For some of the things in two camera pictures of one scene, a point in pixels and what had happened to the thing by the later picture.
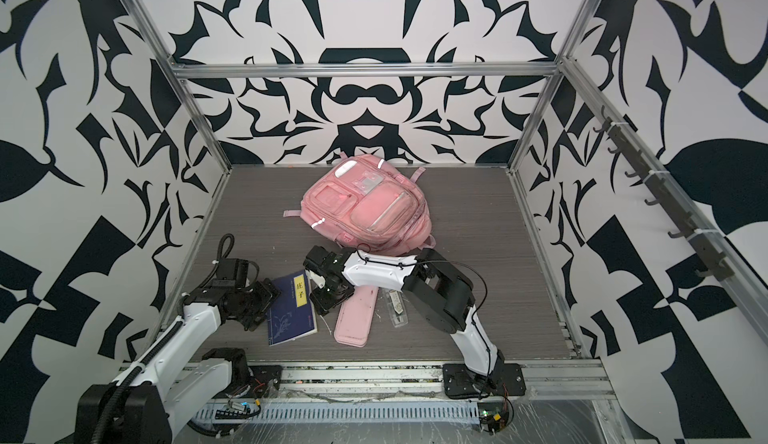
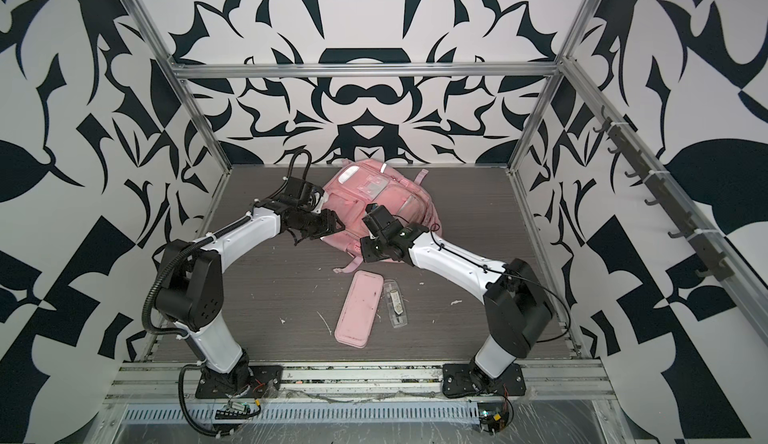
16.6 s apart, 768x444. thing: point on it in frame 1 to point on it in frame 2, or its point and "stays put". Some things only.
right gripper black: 320,305 to 368,256
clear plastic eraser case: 397,308 stays put
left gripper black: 267,293 to 329,226
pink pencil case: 355,318 stays put
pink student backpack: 368,204 stays put
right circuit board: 493,416 stays put
